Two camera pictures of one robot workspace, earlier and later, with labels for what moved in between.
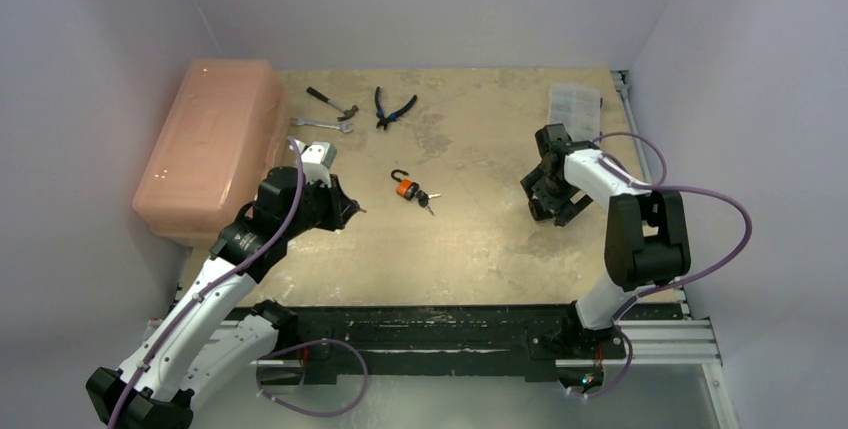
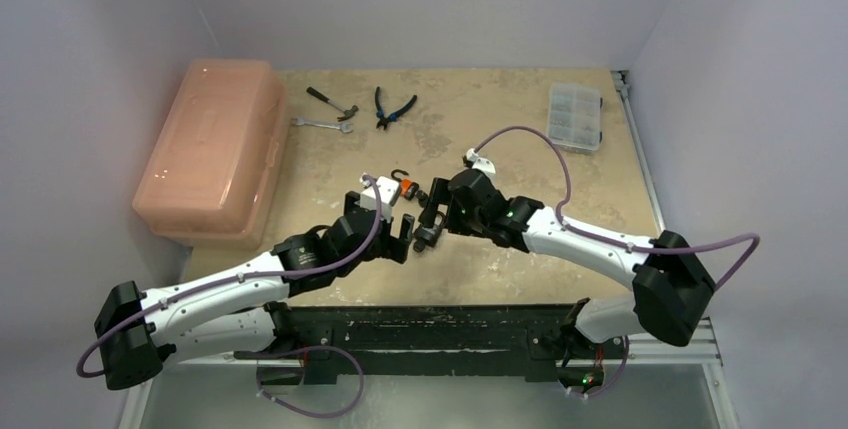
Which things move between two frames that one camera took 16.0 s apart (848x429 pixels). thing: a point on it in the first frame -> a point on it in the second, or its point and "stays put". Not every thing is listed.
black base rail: [458, 343] stays put
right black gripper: [553, 193] -> [435, 200]
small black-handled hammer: [347, 112] stays put
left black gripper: [341, 207] -> [394, 247]
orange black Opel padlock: [405, 188] stays put
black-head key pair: [423, 199] stays put
